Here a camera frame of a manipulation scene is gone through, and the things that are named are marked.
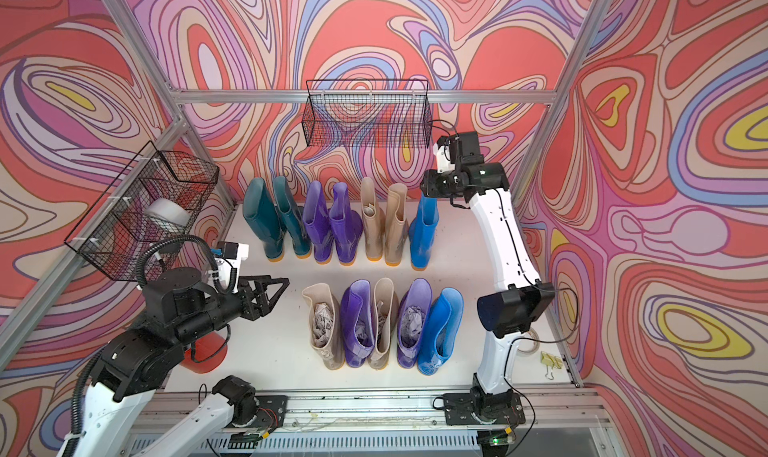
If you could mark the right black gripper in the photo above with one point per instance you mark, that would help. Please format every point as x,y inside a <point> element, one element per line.
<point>430,189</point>

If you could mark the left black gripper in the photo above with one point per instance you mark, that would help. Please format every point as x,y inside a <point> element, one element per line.
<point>274,299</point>

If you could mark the blue boot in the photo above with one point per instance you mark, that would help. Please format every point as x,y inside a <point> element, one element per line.
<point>422,232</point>
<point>440,331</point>

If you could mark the teal boot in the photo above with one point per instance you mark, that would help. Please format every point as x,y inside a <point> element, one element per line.
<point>291,217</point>
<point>260,214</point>

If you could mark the dark purple boot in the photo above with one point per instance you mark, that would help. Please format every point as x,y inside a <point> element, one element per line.
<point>316,223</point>
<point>346,225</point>

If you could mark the beige boot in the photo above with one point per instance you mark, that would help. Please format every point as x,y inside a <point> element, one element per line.
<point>385,309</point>
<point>324,325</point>
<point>373,220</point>
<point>396,224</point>

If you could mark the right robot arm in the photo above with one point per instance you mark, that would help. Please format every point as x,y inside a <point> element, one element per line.
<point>520,297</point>

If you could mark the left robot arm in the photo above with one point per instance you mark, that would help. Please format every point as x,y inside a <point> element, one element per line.
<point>101,424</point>

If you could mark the red cup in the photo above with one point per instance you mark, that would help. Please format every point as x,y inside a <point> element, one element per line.
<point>206,354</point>

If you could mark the purple boot front left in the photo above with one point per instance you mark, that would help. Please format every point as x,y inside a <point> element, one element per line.
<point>357,323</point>

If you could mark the white marker in basket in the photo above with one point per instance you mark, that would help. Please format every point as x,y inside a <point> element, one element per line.
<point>157,254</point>

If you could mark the white tape roll in basket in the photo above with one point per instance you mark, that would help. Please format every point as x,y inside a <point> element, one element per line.
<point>167,215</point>

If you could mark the purple boot front right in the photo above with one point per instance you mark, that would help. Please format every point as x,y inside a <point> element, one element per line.
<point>413,313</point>

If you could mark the tape roll on table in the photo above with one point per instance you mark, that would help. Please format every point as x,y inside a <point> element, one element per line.
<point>529,345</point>

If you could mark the yellow binder clip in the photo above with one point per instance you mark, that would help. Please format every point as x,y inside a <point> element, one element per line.
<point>552,363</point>

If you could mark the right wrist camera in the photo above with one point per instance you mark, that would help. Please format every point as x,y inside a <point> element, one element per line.
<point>457,151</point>

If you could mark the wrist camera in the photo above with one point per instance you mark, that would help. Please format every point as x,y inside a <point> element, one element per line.
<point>181,294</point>
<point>457,151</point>

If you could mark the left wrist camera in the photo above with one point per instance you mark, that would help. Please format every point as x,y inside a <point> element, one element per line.
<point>181,294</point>

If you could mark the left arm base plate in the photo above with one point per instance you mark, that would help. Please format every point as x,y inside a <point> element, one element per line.
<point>263,412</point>

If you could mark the black wire basket back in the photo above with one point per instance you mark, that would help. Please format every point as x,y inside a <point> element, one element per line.
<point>367,113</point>

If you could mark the black wire basket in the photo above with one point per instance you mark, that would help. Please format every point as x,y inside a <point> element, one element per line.
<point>367,113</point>
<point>114,232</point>

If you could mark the black wire basket left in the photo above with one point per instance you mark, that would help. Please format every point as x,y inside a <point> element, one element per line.
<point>114,232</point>

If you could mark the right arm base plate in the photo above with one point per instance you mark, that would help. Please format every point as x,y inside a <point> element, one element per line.
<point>464,409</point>

